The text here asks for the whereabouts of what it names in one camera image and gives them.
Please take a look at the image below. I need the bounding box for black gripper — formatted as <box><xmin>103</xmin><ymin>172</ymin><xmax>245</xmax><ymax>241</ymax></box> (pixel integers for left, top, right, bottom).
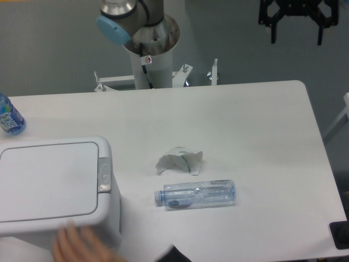
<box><xmin>258</xmin><ymin>1</ymin><xmax>339</xmax><ymax>46</ymax></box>

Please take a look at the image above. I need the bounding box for white plastic trash can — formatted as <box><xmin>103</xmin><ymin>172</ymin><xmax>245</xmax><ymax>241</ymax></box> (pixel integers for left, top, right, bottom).
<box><xmin>1</xmin><ymin>136</ymin><xmax>122</xmax><ymax>249</ymax></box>

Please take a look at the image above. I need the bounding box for black sleeved forearm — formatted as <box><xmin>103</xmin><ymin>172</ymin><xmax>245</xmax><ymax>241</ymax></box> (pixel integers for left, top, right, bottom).
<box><xmin>156</xmin><ymin>245</ymin><xmax>191</xmax><ymax>262</ymax></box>

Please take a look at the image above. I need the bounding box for blurred bare human hand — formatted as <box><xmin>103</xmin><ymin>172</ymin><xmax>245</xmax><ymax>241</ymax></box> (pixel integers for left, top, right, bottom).
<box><xmin>52</xmin><ymin>223</ymin><xmax>126</xmax><ymax>262</ymax></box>

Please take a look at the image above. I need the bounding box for crumpled white paper cup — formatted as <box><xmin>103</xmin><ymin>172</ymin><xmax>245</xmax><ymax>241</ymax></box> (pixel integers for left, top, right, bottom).
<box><xmin>155</xmin><ymin>146</ymin><xmax>203</xmax><ymax>176</ymax></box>

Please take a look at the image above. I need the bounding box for empty clear plastic bottle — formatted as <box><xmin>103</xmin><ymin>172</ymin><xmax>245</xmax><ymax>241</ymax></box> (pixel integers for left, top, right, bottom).
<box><xmin>154</xmin><ymin>180</ymin><xmax>237</xmax><ymax>210</ymax></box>

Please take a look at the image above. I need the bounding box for black device at table edge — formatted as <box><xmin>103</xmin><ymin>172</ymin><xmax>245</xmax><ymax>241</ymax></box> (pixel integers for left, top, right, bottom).
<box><xmin>329</xmin><ymin>221</ymin><xmax>348</xmax><ymax>250</ymax></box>

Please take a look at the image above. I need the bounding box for blue labelled water bottle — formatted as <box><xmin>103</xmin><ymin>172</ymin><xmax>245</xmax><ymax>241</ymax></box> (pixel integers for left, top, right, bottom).
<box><xmin>1</xmin><ymin>93</ymin><xmax>26</xmax><ymax>135</ymax></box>

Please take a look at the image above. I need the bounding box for white frame at right edge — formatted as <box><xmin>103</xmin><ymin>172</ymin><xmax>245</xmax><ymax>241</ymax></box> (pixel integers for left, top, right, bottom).
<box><xmin>322</xmin><ymin>93</ymin><xmax>348</xmax><ymax>145</ymax></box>

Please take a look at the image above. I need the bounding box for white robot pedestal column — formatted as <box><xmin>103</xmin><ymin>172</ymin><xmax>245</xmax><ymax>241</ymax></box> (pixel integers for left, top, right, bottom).
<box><xmin>124</xmin><ymin>14</ymin><xmax>180</xmax><ymax>90</ymax></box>

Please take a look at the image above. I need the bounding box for white pedestal base frame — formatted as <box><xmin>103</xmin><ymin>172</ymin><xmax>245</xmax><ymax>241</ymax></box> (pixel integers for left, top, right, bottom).
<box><xmin>94</xmin><ymin>58</ymin><xmax>219</xmax><ymax>92</ymax></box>

